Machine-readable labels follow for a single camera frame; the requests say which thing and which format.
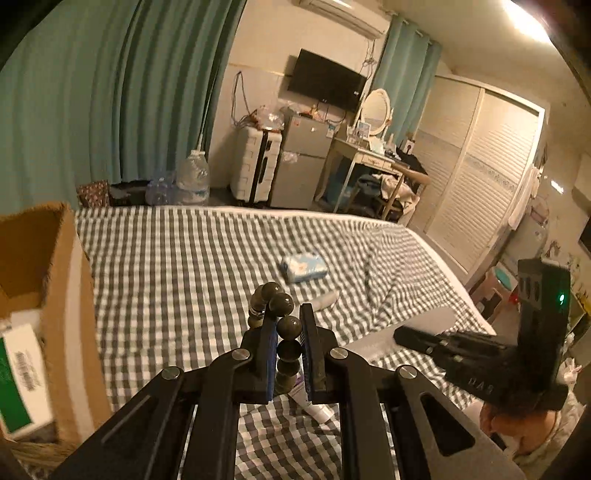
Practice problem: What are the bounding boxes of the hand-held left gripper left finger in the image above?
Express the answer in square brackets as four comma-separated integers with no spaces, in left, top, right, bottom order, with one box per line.
[48,318,278,480]

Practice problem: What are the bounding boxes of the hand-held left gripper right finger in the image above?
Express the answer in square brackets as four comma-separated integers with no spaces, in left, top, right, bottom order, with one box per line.
[299,303,527,480]

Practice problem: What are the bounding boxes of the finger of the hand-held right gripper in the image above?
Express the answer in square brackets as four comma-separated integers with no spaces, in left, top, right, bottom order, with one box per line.
[393,325,455,356]

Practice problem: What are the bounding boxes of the dark bead bracelet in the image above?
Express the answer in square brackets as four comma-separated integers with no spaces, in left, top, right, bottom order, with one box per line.
[248,282,303,397]

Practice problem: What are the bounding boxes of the white packet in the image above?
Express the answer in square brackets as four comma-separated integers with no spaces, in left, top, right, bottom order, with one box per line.
[344,307,458,358]

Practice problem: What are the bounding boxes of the brown cardboard box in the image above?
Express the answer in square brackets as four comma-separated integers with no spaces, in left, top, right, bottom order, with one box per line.
[0,202,114,455]

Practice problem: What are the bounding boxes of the person's right forearm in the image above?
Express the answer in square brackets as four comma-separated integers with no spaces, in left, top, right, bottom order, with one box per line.
[479,401,561,457]

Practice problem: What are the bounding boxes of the white toothpaste tube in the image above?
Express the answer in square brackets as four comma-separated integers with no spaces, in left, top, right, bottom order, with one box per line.
[288,385,335,423]

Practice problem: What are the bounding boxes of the small white tube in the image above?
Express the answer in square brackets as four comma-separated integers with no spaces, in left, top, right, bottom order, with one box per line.
[308,291,340,312]

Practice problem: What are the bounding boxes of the teal stool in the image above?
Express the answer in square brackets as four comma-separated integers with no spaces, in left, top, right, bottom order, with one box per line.
[480,265,520,319]

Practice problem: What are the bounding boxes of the blue tissue pack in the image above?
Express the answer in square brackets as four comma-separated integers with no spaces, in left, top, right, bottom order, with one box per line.
[281,251,328,283]

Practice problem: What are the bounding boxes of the grey checked blanket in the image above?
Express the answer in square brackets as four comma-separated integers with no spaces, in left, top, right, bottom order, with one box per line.
[14,205,497,480]

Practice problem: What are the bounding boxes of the wooden chair with clothes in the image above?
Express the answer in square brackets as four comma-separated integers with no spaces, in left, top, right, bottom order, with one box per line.
[369,171,430,222]

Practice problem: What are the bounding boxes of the white louvred wardrobe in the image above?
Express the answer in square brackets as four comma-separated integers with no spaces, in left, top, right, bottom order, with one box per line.
[406,74,546,273]

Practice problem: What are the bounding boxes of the black pouch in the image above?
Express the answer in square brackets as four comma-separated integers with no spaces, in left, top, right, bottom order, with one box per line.
[394,150,428,175]

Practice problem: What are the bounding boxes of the white vanity desk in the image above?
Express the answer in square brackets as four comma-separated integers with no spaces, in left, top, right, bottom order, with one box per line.
[316,136,430,217]

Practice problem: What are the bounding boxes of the white suitcase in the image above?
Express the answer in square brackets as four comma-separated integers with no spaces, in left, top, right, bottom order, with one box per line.
[230,124,282,206]

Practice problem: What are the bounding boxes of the large clear water bottle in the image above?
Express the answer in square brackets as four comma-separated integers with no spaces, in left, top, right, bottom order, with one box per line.
[178,150,211,206]

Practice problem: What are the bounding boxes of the grey mini fridge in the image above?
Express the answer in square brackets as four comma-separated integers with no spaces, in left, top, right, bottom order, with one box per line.
[270,113,333,210]

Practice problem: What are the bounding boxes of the pack of water bottles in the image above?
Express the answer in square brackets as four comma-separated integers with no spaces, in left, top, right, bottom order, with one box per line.
[145,170,181,206]

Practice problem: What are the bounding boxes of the black bag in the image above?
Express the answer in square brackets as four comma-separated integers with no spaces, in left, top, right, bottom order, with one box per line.
[108,182,151,207]

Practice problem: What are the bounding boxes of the white oval vanity mirror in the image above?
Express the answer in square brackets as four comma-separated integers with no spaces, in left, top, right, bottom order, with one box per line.
[355,89,393,139]

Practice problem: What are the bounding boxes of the patterned brown box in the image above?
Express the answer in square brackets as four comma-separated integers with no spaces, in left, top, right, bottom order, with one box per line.
[76,181,112,208]

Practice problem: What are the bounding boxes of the green and white box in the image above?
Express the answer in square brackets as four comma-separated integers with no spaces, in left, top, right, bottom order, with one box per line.
[0,308,56,439]

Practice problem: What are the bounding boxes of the clear plastic bag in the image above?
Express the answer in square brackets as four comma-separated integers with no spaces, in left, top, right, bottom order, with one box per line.
[252,105,284,134]

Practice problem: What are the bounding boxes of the narrow green curtain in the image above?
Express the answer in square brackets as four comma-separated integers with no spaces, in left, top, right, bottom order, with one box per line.
[369,18,441,144]

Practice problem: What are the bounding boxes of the wide green curtain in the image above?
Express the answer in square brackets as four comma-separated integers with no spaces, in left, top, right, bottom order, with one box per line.
[0,0,247,210]

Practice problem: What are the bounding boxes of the white air conditioner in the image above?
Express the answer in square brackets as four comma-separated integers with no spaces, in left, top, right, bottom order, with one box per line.
[295,0,391,38]

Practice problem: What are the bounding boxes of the hanging wall cable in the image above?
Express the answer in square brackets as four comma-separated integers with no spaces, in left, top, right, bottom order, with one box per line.
[231,71,245,127]

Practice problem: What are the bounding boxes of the black wall television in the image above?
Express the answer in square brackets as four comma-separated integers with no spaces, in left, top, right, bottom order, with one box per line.
[287,48,368,112]

